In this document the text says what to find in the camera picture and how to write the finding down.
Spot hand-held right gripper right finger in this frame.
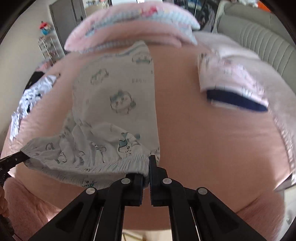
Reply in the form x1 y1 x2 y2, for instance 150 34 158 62
149 155 267 241

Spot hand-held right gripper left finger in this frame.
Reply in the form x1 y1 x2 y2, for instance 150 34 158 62
28 173 145 241

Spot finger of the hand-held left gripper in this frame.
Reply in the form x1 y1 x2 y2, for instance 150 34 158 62
0 150 31 168

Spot light blue printed pants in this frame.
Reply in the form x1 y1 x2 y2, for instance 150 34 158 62
20 40 161 189

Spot white navy printed clothes pile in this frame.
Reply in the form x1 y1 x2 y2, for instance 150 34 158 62
9 74 58 142

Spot person's left hand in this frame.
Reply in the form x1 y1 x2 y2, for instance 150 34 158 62
0 186 10 217

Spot pink fluffy fabric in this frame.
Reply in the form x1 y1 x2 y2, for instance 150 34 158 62
4 178 290 241

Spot pink bed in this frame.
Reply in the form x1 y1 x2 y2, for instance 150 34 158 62
3 44 292 232

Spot dark object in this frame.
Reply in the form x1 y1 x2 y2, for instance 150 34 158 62
25 71 45 90

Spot white shelf rack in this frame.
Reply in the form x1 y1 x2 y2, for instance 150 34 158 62
38 35 65 65

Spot folded pink garment navy collar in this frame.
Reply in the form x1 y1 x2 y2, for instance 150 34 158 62
198 50 270 113

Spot colourful plush toy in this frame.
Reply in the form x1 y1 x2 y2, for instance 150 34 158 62
39 21 52 36

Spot grey wardrobe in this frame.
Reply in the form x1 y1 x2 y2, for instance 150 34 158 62
49 0 87 47

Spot pink checked quilt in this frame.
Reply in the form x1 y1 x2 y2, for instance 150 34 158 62
64 3 201 52

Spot dark desk clutter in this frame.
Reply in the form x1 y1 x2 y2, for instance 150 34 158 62
194 0 220 33

